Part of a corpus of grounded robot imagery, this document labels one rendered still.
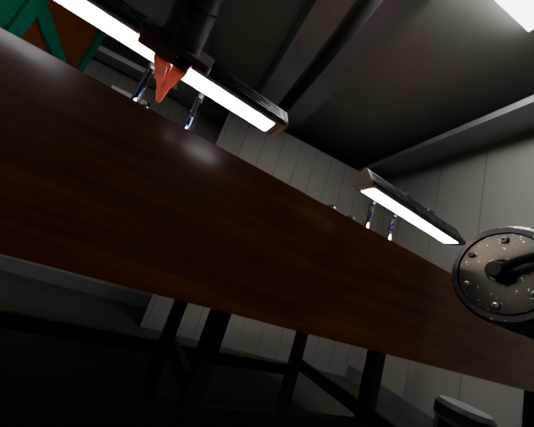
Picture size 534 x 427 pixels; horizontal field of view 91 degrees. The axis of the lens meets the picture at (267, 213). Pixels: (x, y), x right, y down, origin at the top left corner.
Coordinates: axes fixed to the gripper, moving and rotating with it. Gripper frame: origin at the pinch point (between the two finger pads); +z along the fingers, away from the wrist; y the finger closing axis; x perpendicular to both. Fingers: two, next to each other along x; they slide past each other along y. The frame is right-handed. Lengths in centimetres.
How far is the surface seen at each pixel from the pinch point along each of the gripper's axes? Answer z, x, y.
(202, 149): -4.1, 17.5, -7.9
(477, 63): -82, -164, -169
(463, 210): -2, -113, -231
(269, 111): -1.9, -24.8, -23.1
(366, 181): 0, -26, -64
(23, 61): -3.7, 18.0, 9.4
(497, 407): 58, 12, -227
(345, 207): 76, -174, -194
